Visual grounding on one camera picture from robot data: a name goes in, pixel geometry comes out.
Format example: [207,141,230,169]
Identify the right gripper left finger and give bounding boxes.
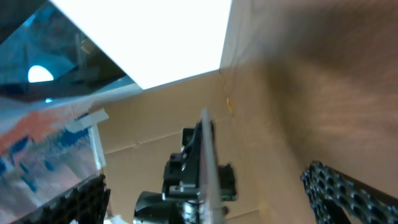
[12,174,111,224]

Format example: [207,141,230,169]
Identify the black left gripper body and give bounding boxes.
[162,122,237,202]

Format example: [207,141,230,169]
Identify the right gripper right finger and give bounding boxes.
[300,161,397,224]

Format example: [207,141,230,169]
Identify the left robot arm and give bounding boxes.
[133,121,205,223]

